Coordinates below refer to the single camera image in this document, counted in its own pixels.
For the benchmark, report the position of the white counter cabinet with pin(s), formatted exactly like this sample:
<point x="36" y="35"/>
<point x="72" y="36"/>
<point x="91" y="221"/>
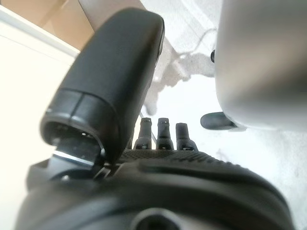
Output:
<point x="60" y="14"/>

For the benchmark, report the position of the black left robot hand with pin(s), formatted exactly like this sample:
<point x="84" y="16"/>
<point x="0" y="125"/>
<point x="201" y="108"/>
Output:
<point x="115" y="72"/>

